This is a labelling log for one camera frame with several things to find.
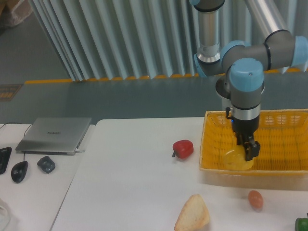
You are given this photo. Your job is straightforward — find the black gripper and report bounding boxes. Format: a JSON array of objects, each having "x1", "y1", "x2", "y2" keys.
[{"x1": 231, "y1": 116, "x2": 260, "y2": 161}]

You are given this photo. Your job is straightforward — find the yellow bell pepper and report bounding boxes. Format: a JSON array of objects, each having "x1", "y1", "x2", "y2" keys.
[{"x1": 222, "y1": 145, "x2": 254, "y2": 171}]

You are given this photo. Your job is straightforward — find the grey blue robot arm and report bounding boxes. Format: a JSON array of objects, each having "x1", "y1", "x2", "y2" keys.
[{"x1": 191, "y1": 0, "x2": 308, "y2": 161}]

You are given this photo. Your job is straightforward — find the red bell pepper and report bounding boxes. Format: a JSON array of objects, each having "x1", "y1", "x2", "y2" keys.
[{"x1": 172, "y1": 140, "x2": 194, "y2": 159}]

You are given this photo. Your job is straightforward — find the green pepper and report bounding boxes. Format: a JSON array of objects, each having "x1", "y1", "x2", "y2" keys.
[{"x1": 295, "y1": 218, "x2": 308, "y2": 231}]

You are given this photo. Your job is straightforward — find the yellow plastic basket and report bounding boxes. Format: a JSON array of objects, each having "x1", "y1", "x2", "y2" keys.
[{"x1": 199, "y1": 109, "x2": 308, "y2": 176}]

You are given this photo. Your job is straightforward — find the brown egg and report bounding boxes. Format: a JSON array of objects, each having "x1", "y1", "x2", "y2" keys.
[{"x1": 248, "y1": 190, "x2": 264, "y2": 210}]

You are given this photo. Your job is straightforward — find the slice of bread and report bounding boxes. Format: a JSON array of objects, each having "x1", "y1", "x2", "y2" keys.
[{"x1": 174, "y1": 194, "x2": 210, "y2": 231}]

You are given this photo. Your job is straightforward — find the silver laptop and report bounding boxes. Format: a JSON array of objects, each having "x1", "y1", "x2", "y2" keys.
[{"x1": 15, "y1": 117, "x2": 91, "y2": 155}]

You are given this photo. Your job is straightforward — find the dark grey small device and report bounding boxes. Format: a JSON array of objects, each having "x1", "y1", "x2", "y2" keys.
[{"x1": 37, "y1": 156, "x2": 55, "y2": 174}]

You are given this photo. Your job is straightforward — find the black computer mouse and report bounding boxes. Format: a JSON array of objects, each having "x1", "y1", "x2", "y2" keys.
[{"x1": 11, "y1": 161, "x2": 28, "y2": 183}]

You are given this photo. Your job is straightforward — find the black keyboard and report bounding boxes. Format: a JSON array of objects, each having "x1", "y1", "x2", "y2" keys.
[{"x1": 0, "y1": 147, "x2": 12, "y2": 174}]

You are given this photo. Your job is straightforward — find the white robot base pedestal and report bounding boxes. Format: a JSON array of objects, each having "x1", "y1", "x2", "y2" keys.
[{"x1": 215, "y1": 76, "x2": 231, "y2": 111}]

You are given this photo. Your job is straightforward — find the white laptop cable plug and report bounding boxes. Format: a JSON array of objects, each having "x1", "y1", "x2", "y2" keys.
[{"x1": 75, "y1": 149, "x2": 85, "y2": 154}]

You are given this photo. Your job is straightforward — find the black mouse cable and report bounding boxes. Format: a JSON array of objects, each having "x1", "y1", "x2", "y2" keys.
[{"x1": 0, "y1": 122, "x2": 33, "y2": 162}]

